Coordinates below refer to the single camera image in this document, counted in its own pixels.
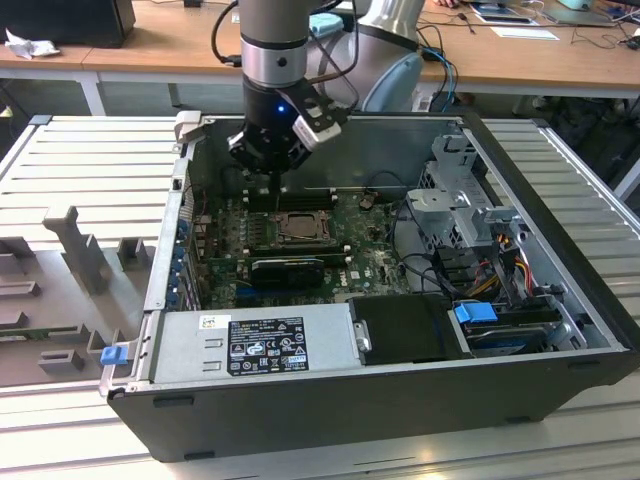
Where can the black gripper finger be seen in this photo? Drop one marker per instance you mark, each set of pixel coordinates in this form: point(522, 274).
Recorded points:
point(300, 157)
point(237, 145)

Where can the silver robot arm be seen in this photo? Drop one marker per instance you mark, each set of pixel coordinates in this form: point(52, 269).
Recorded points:
point(272, 60)

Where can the black RAM slot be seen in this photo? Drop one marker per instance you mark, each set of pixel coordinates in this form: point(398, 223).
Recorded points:
point(300, 245)
point(305, 194)
point(300, 256)
point(337, 262)
point(305, 207)
point(300, 251)
point(305, 203)
point(305, 198)

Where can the CPU socket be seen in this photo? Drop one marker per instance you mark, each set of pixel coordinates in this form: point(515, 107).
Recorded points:
point(278, 240)

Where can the grey plastic case latch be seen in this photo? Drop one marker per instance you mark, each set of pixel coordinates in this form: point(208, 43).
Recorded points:
point(187, 125)

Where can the round coin battery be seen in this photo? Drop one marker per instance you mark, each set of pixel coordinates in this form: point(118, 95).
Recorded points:
point(366, 202)

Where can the black graphics card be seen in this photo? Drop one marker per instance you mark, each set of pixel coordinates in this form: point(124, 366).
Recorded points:
point(285, 274)

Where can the wooden desk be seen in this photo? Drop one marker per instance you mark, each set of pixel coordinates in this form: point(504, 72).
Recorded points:
point(175, 45)

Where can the green motherboard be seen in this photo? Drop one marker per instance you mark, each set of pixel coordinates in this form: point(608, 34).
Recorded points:
point(360, 260)

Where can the blue board connector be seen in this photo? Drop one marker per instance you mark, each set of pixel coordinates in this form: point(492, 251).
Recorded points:
point(244, 291)

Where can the silver metal drive cage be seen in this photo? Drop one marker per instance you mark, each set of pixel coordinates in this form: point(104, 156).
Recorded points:
point(440, 205)

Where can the grey parts rack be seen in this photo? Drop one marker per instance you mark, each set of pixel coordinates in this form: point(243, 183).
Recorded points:
point(80, 250)

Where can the black plastic shroud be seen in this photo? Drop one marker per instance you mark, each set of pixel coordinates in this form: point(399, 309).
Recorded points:
point(405, 325)

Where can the black box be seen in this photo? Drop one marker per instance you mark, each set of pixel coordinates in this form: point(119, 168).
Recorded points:
point(65, 22)

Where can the grey power supply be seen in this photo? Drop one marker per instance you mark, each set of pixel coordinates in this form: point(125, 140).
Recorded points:
point(185, 350)

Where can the crumpled white paper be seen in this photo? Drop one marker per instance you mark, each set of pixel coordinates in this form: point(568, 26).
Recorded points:
point(32, 47)

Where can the hard disk in blue carrier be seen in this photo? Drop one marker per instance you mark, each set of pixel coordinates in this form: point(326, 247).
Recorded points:
point(475, 314)

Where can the blue plastic case latch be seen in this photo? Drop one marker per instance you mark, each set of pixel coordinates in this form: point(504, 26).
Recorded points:
point(114, 356)

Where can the blue booklet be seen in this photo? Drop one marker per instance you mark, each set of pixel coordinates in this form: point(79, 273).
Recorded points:
point(500, 15)

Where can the white paper sheet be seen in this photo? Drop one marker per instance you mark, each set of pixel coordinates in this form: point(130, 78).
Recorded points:
point(525, 33)

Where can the black open PC case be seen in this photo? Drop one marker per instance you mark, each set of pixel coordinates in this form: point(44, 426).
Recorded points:
point(300, 415)

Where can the green RAM stick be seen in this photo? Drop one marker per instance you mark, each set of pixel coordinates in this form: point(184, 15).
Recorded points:
point(40, 330)

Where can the grey laptop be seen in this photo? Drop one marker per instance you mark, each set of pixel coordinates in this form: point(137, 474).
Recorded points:
point(580, 15)

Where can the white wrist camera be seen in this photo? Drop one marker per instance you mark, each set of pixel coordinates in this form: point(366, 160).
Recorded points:
point(317, 135)

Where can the black camera bracket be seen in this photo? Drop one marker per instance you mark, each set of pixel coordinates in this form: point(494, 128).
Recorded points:
point(312, 105)

